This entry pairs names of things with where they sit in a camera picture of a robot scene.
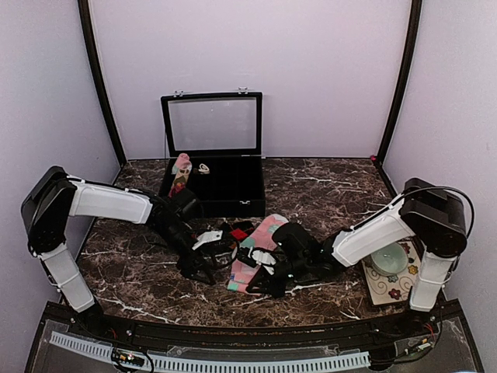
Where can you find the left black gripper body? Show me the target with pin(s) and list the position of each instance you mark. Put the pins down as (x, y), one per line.
(170, 235)

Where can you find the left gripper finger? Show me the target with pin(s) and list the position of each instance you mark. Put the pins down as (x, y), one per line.
(192, 270)
(205, 273)

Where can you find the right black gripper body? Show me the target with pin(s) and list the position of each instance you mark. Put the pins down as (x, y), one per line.
(299, 266)

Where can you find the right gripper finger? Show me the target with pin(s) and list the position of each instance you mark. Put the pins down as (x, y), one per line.
(244, 255)
(263, 283)

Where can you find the pink patterned sock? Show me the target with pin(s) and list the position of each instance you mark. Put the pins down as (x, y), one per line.
(261, 238)

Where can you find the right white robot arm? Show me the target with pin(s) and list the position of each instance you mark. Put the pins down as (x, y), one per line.
(440, 217)

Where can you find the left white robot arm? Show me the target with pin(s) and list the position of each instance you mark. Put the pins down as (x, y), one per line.
(58, 196)

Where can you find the black argyle sock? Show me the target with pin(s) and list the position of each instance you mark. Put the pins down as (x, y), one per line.
(236, 231)

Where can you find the rolled pink sock in box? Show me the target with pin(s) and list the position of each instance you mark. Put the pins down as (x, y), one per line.
(181, 170)

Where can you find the floral patterned mat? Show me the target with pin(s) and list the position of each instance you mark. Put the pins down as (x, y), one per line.
(392, 289)

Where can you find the pale green bowl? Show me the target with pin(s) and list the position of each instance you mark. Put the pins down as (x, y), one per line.
(390, 260)

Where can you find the black display box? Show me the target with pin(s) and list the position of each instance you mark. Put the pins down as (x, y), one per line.
(222, 130)

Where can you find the small circuit board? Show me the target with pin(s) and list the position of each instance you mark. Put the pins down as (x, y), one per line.
(126, 357)

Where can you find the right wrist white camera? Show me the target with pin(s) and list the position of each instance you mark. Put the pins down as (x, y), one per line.
(265, 259)

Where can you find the wrist white camera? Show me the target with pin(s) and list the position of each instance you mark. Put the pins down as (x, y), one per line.
(207, 237)
(265, 259)

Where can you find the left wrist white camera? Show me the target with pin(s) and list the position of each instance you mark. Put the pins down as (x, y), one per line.
(207, 237)

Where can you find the small white ring object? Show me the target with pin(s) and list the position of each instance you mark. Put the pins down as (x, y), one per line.
(203, 169)

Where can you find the black front rail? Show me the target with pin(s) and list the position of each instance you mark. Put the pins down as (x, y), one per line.
(137, 328)

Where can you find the white slotted cable duct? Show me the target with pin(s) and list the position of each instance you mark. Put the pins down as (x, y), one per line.
(189, 359)

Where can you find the left black frame post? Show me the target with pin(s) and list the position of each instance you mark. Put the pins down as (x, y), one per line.
(98, 80)

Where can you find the black frame post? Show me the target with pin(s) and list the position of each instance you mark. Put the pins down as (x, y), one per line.
(98, 80)
(402, 81)

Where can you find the right black frame post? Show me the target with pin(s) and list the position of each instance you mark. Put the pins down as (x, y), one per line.
(402, 81)

